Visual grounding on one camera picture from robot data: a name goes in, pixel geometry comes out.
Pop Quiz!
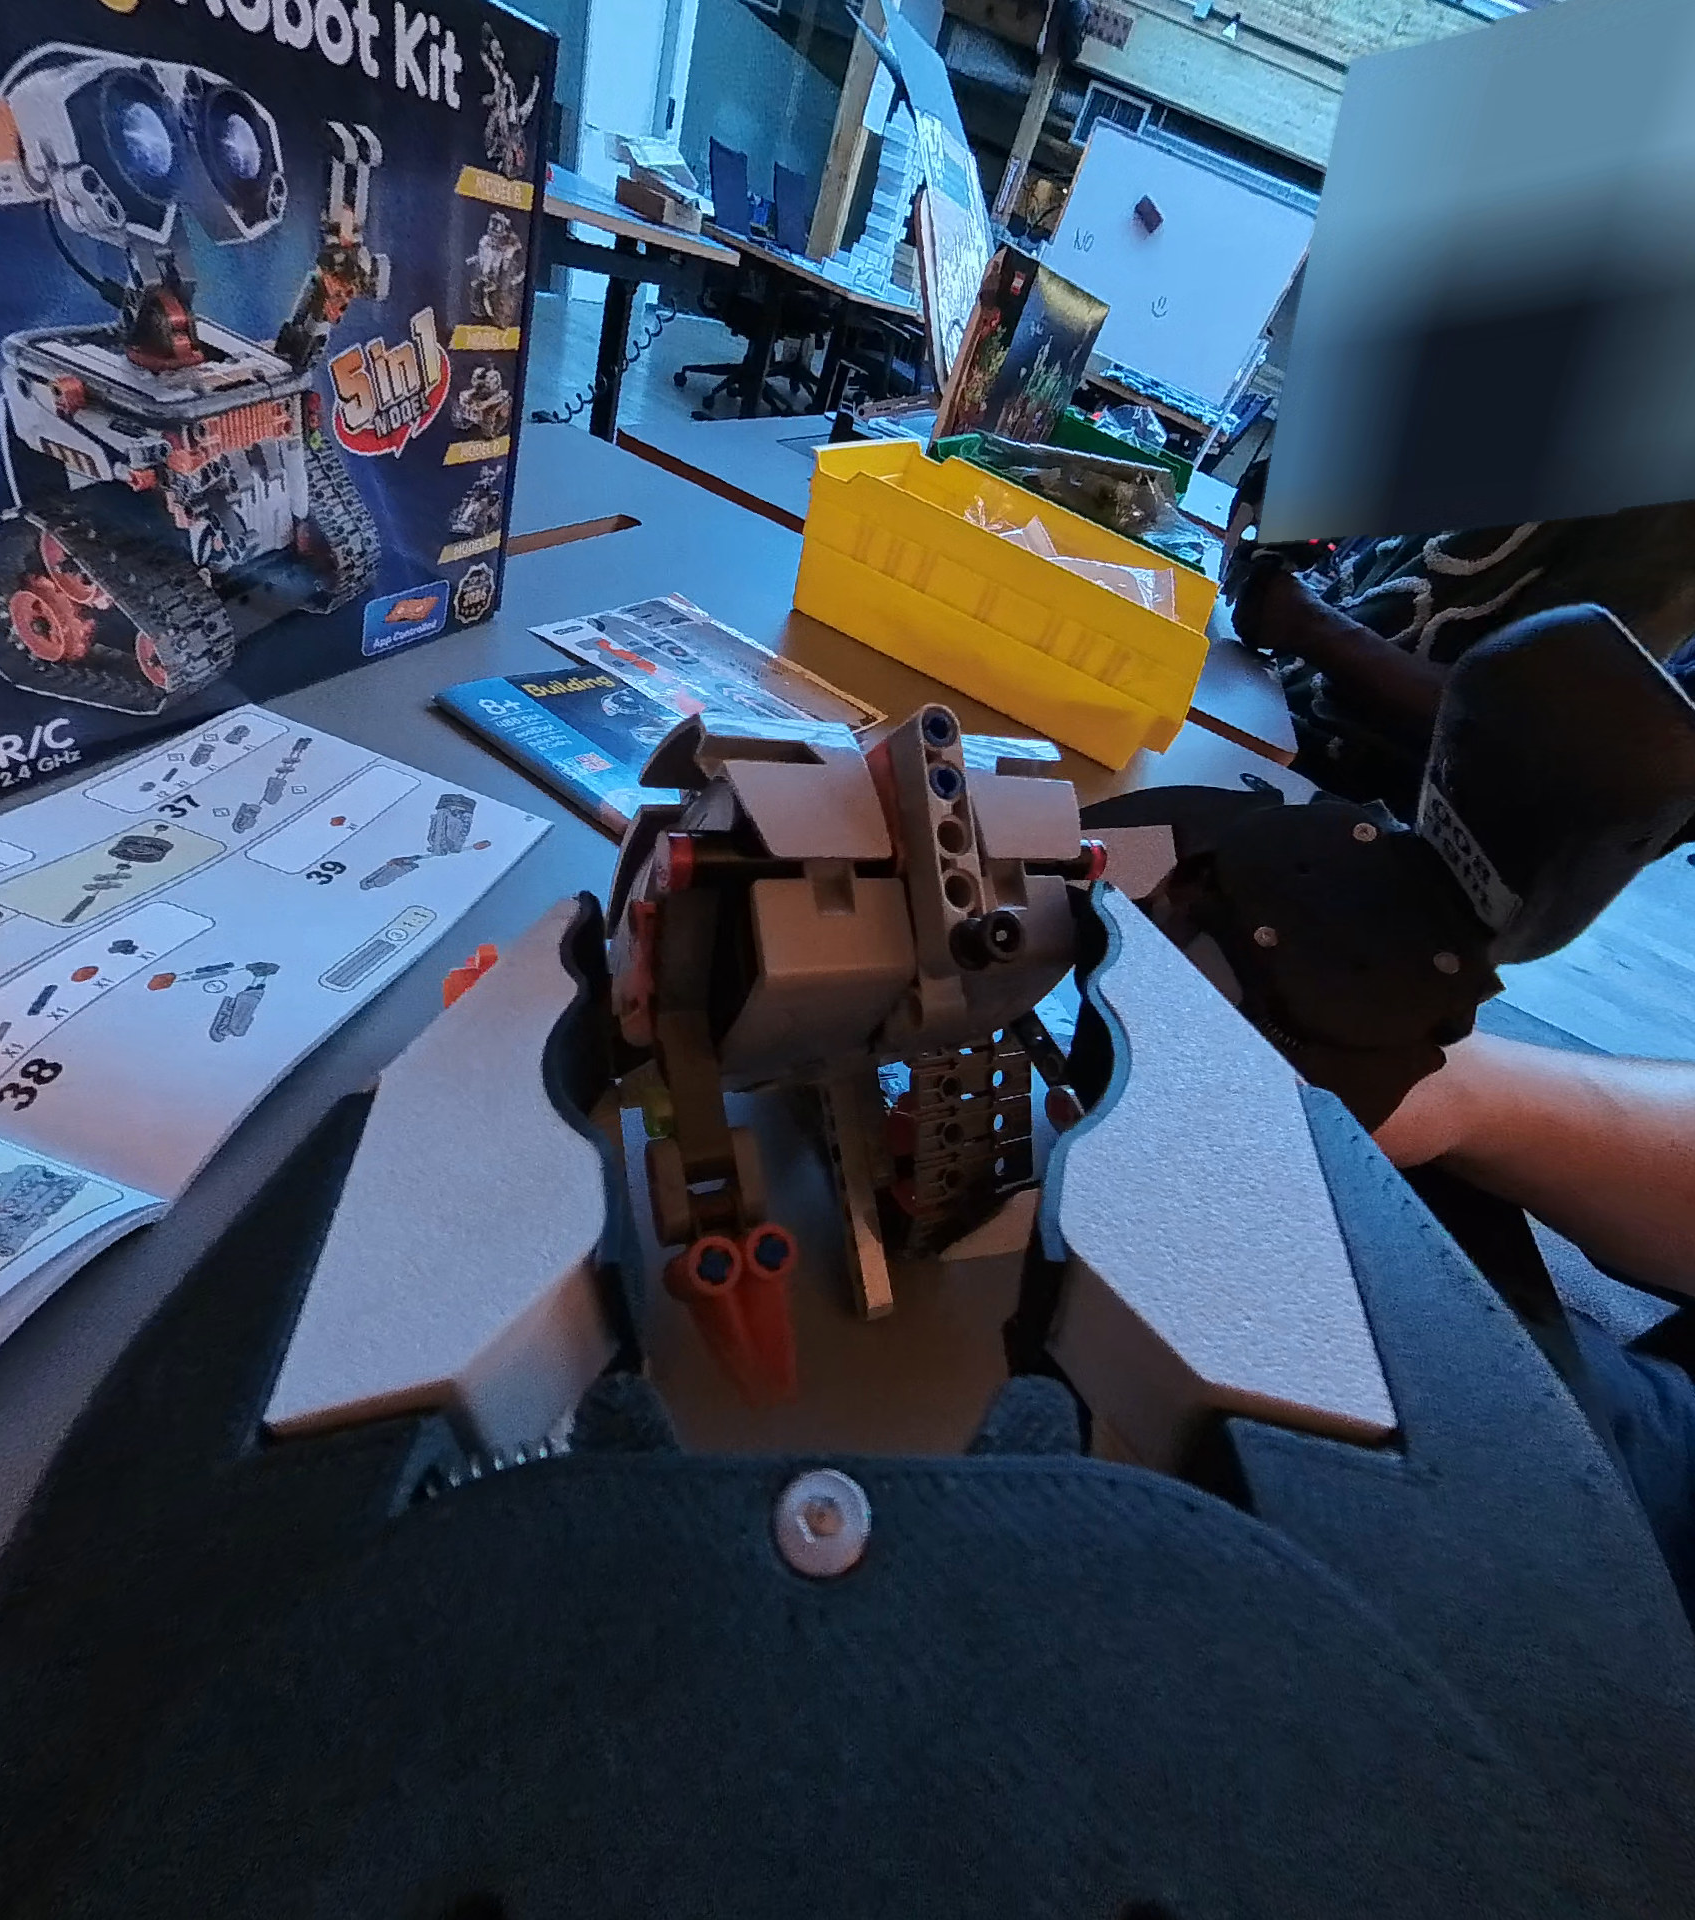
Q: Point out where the open instruction booklet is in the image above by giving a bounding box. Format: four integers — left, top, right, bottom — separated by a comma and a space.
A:
0, 703, 556, 1469

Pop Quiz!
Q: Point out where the whiteboard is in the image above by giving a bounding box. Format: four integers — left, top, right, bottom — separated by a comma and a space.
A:
1072, 119, 1324, 403

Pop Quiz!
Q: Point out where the person's right forearm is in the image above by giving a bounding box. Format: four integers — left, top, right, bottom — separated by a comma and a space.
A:
1372, 1031, 1695, 1309

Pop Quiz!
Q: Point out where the grey orange block toy robot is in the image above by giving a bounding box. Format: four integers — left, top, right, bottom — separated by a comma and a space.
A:
442, 703, 1112, 1399

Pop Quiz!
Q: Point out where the grey desk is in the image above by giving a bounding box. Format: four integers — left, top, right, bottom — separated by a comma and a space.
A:
0, 415, 1389, 1501

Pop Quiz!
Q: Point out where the background work table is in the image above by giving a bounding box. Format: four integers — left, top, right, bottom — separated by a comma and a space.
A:
544, 162, 928, 438

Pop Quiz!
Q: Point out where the sticker sheet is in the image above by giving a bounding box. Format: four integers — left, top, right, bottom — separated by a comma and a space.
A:
530, 594, 1062, 769

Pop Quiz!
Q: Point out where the dark grey toy track belt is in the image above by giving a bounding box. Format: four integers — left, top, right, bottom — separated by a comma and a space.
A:
880, 1026, 1048, 1260

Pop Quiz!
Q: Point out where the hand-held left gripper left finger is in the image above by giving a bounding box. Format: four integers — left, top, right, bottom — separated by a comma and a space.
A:
262, 891, 658, 1454

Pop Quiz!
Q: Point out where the dark colourful box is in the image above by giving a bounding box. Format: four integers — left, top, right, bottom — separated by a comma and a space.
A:
932, 240, 1114, 449

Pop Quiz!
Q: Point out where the blue toy robot box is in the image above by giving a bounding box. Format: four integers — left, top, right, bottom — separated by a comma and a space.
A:
0, 0, 562, 845

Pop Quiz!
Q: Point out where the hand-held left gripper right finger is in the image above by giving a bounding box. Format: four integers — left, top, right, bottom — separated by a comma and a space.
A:
1004, 884, 1401, 1457

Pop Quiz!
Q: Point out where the green storage bin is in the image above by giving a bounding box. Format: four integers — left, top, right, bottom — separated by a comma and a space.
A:
930, 407, 1198, 503

